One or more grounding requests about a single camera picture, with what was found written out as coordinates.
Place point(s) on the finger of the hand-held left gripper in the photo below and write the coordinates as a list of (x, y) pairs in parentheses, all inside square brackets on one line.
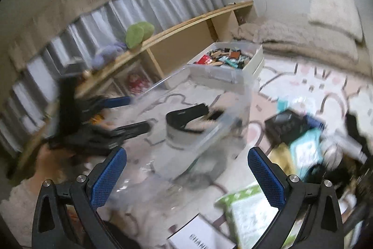
[(116, 101), (134, 129)]

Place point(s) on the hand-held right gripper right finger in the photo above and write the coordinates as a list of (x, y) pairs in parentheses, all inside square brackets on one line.
[(263, 176)]

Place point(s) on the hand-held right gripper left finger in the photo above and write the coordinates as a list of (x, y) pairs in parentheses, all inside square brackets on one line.
[(107, 176)]

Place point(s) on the white visor cap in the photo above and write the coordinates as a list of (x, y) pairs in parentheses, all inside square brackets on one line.
[(177, 135)]

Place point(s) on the clear plastic container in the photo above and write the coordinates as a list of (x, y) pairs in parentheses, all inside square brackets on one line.
[(221, 120)]

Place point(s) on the person's left hand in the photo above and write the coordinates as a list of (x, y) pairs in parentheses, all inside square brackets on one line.
[(49, 161)]

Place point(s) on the yellow-green packet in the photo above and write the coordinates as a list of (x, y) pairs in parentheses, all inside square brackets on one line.
[(281, 158)]

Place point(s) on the display box with red doll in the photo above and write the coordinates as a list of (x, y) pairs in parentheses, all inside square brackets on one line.
[(137, 83)]

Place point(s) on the green wet wipes pack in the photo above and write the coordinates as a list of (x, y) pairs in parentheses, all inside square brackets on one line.
[(247, 217)]

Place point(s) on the purple plush toy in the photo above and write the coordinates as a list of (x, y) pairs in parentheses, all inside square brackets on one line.
[(109, 53)]

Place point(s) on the teal wipes pack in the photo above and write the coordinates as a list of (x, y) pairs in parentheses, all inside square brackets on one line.
[(306, 147)]

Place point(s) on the small black box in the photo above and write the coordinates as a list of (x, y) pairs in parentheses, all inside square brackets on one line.
[(285, 123)]

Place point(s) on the green plush toy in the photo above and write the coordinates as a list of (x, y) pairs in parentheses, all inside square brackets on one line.
[(138, 33)]

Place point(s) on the small blue box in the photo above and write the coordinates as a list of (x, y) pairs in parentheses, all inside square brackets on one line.
[(316, 120)]

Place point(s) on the black feather hair accessory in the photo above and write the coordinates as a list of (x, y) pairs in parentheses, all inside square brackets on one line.
[(343, 173)]

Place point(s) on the wooden shelf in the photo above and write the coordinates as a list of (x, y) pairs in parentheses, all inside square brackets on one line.
[(180, 42)]

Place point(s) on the white box black edge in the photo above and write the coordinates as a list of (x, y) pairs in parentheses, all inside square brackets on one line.
[(198, 234)]

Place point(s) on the white organizer box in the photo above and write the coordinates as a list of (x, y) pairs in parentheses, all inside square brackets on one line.
[(250, 68)]

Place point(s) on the grey curtain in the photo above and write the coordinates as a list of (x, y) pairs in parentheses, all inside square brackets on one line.
[(163, 1)]

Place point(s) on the pile of small hair accessories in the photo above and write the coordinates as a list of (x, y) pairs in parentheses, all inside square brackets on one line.
[(224, 56)]

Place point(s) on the quilted beige pillow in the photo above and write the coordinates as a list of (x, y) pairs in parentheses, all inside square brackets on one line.
[(306, 42)]

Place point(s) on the beige blanket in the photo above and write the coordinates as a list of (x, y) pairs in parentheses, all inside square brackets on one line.
[(244, 32)]

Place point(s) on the fluffy beige pillow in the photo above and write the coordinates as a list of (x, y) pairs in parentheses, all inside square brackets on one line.
[(335, 13)]

